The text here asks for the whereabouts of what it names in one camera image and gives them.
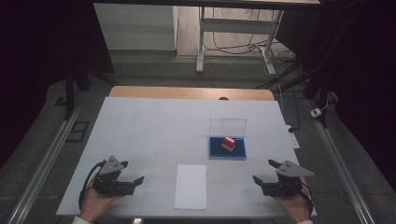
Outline black floor frame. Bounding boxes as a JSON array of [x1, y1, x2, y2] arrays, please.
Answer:
[[65, 120, 91, 144]]

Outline white paper sheet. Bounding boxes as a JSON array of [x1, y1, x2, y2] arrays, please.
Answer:
[[173, 163, 208, 211]]

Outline white table cover board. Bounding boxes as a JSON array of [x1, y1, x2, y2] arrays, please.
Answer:
[[55, 96, 318, 218]]

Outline white desk frame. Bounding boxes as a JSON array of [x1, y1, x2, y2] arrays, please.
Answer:
[[195, 6, 285, 76]]

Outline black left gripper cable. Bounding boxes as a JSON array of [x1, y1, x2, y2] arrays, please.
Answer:
[[78, 159, 107, 210]]

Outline blue ink pad box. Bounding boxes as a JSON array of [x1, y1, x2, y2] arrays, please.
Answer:
[[208, 117, 248, 161]]

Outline person's left hand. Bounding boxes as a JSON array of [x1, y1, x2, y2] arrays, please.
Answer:
[[78, 176, 124, 224]]

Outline white cabinet panel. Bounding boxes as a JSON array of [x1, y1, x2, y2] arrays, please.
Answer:
[[93, 3, 178, 51]]

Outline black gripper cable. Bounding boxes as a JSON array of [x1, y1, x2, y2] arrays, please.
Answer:
[[292, 176, 314, 217], [78, 159, 107, 210]]

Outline red and white stamp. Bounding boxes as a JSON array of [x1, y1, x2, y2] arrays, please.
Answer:
[[220, 135, 236, 153]]

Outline person's right hand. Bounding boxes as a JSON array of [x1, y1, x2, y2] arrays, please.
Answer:
[[272, 176, 314, 224]]

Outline black stand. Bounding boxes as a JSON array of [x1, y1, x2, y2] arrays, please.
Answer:
[[64, 62, 117, 122], [255, 59, 332, 129]]

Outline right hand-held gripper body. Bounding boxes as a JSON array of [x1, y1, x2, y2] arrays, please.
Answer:
[[261, 160, 316, 198]]

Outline black floor cables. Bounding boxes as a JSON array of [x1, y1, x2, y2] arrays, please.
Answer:
[[204, 7, 297, 63]]

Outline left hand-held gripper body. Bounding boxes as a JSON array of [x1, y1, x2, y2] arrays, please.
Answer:
[[92, 155, 137, 197]]

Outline dark curtain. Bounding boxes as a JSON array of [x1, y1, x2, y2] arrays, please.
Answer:
[[0, 0, 115, 170], [276, 0, 396, 191]]

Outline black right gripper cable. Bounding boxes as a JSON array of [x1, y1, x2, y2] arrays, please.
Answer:
[[292, 176, 314, 217]]

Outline metal floor rail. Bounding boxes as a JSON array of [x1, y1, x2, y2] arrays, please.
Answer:
[[305, 99, 376, 224], [6, 102, 84, 224]]

